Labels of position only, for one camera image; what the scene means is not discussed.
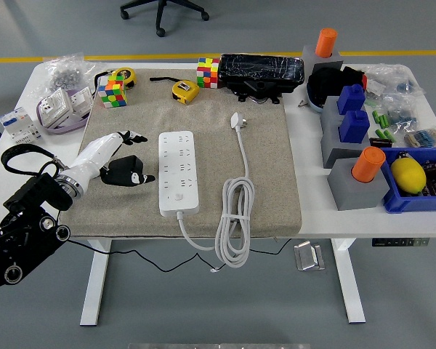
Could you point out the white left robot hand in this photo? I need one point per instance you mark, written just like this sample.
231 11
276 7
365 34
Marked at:
91 156

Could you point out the black plug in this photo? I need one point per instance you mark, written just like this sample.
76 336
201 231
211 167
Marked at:
127 165

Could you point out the white power strip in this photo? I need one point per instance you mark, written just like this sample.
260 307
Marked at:
178 174

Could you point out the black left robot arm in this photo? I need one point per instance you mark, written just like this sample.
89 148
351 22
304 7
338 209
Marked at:
22 247

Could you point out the purple tray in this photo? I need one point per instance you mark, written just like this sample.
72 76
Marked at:
63 129

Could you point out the green and orange puzzle cube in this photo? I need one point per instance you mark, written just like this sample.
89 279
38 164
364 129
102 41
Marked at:
112 92

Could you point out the white and blue circuit breaker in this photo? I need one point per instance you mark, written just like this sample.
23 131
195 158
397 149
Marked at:
18 125

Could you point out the clear bag of screws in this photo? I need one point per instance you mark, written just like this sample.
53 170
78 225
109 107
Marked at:
63 74

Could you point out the yellow and black tape measure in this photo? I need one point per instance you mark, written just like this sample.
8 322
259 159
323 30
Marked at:
127 75

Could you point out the white table leg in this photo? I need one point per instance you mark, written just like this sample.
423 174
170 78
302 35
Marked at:
94 283
350 283

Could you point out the yellow floor tape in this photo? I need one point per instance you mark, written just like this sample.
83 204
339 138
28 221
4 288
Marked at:
7 60

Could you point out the tall multicolour puzzle cube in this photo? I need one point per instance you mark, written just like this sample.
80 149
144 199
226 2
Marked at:
208 72

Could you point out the black office chair base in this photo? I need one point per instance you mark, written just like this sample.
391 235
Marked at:
161 11

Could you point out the grey-brown mat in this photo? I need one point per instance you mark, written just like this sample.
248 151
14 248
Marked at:
269 163

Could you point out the black film-wrapped box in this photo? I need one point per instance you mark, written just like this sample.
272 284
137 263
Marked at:
260 69

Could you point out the light blue bowl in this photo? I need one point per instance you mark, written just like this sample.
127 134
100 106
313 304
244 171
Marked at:
312 103

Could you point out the grey stepped block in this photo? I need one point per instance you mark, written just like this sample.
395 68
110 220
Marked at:
330 145

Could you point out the black cloth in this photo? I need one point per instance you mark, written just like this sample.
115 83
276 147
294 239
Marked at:
327 83

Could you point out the orange cylinder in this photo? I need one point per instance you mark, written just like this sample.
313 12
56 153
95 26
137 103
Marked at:
368 164
326 43

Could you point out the blue block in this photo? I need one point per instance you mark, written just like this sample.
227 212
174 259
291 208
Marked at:
350 99
354 126

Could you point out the small black component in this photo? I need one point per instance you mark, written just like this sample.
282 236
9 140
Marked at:
379 142

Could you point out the clear bag of white parts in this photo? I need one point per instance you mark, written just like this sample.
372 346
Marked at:
385 80

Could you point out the clear bag of blue parts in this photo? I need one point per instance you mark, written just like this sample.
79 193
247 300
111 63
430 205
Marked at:
401 114

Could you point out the blue plastic bin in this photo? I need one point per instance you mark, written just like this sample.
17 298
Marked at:
403 205

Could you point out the yellow lemon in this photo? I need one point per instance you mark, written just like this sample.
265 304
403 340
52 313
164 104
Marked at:
408 174

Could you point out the black table control panel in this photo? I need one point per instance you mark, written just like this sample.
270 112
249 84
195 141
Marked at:
399 242

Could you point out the clear bag of resistors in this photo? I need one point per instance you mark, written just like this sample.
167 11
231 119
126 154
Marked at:
425 138

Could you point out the white wall socket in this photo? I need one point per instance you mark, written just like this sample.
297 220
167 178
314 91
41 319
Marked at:
80 100
52 105

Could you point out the black plastic bracket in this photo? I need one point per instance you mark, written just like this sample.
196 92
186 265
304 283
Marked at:
258 91

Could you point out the silver metal bracket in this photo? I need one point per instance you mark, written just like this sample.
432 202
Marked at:
307 256

